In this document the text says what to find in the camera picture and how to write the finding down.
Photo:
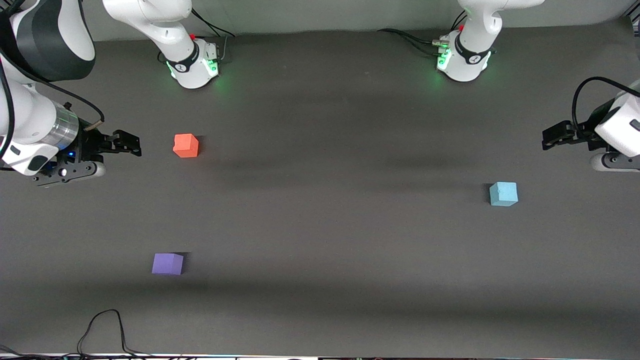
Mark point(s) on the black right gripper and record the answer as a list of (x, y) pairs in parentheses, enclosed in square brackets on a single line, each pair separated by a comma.
[(91, 146)]

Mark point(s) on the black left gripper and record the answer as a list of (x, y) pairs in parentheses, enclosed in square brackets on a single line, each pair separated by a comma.
[(586, 134)]

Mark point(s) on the light blue foam block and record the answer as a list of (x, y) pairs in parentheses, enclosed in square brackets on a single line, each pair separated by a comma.
[(503, 195)]

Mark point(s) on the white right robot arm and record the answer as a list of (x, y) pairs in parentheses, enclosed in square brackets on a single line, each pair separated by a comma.
[(30, 115)]

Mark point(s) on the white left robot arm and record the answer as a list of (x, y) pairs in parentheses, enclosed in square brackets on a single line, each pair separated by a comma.
[(465, 60)]

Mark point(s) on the orange foam block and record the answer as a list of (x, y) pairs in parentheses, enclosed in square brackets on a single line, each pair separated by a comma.
[(186, 146)]

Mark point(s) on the purple foam block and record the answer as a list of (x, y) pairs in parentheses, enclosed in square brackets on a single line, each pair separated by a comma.
[(167, 265)]

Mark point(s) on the aluminium frame profile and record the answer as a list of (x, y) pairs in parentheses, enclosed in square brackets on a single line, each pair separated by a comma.
[(635, 19)]

